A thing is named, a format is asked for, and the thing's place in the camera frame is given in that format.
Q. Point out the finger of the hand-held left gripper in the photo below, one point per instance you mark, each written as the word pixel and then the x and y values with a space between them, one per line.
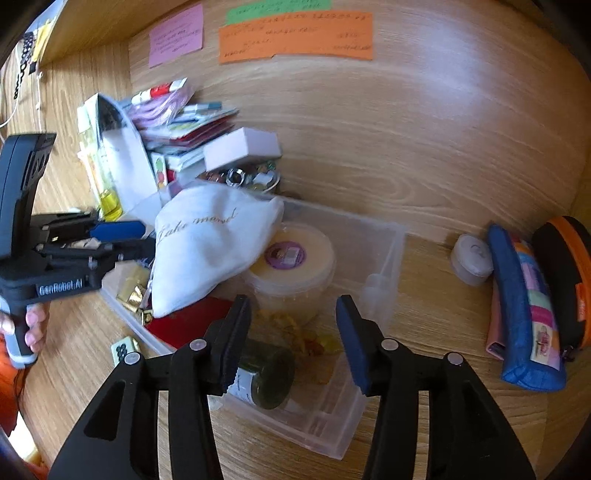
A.
pixel 117 230
pixel 134 249

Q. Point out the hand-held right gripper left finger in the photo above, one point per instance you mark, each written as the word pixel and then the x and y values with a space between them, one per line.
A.
pixel 235 341

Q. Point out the pile of metal trinkets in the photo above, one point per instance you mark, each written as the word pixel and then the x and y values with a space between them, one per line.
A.
pixel 240 177

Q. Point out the orange sticky note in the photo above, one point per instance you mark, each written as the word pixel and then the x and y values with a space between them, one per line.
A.
pixel 295 41

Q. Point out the small white round container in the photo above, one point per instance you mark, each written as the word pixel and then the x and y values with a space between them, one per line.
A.
pixel 471 258

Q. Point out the green sticky note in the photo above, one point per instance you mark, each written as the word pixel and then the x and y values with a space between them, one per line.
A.
pixel 277 11

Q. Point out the person's left hand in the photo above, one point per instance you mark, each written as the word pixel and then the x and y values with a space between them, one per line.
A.
pixel 37 323

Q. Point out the dark green glass bottle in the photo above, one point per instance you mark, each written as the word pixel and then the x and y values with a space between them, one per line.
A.
pixel 272 374

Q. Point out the yellow crinkled wrapper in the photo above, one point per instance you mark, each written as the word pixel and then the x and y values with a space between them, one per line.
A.
pixel 309 337

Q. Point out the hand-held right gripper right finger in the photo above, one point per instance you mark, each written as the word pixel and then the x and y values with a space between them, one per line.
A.
pixel 355 341

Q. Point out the white rectangular box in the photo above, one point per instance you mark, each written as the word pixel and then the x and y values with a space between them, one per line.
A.
pixel 240 147

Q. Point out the white paper sheet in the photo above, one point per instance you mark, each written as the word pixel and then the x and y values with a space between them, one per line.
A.
pixel 124 157

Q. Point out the fruit sticker sheet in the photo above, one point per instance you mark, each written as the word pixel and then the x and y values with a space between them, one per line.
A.
pixel 159 170

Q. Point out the yellow liquid bottle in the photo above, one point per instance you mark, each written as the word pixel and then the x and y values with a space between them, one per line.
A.
pixel 111 203

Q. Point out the black and white patterned strip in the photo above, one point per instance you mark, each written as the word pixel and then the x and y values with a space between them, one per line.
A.
pixel 25 60

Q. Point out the pink pouch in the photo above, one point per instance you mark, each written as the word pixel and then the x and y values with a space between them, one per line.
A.
pixel 495 332

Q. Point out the red velvet pouch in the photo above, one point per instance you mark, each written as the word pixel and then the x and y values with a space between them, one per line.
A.
pixel 194 323

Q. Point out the gold foil item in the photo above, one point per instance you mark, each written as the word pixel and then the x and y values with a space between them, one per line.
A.
pixel 131 295

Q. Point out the clear plastic storage box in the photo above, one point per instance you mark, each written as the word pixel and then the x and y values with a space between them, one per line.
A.
pixel 323 415

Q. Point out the wooden desktop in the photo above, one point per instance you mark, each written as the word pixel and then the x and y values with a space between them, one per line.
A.
pixel 429 295

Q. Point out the pale round lidded jar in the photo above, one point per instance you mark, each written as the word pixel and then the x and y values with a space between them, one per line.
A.
pixel 300 277

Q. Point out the orange and black zip case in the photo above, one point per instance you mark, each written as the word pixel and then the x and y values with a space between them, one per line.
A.
pixel 563 267

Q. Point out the pink sticky note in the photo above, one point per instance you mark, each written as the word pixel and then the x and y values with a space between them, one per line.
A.
pixel 178 34

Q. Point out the pile of colourful packets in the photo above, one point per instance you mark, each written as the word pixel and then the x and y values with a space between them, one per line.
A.
pixel 184 120

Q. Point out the small white dotted tile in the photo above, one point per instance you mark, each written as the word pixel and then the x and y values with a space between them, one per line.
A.
pixel 123 350

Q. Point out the blue patchwork pencil case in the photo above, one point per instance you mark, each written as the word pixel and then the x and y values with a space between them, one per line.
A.
pixel 512 300

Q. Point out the person's left forearm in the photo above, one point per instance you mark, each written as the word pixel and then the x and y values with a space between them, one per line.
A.
pixel 7 392

